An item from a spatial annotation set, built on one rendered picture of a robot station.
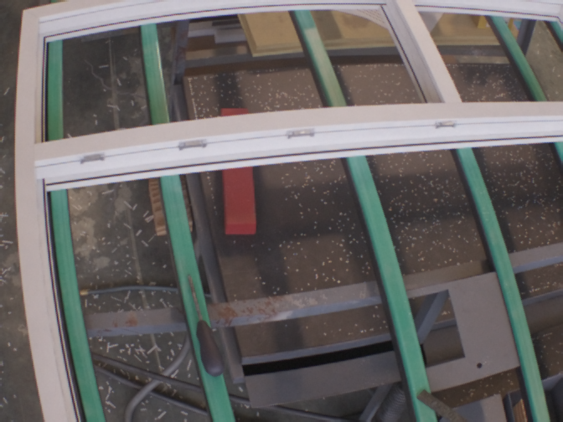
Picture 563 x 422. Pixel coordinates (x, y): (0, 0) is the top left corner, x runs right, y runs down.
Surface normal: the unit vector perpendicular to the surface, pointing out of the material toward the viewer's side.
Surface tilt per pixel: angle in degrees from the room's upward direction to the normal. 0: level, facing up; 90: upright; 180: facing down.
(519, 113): 0
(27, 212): 0
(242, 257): 0
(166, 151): 90
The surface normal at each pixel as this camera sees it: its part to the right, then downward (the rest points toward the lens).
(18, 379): 0.10, -0.58
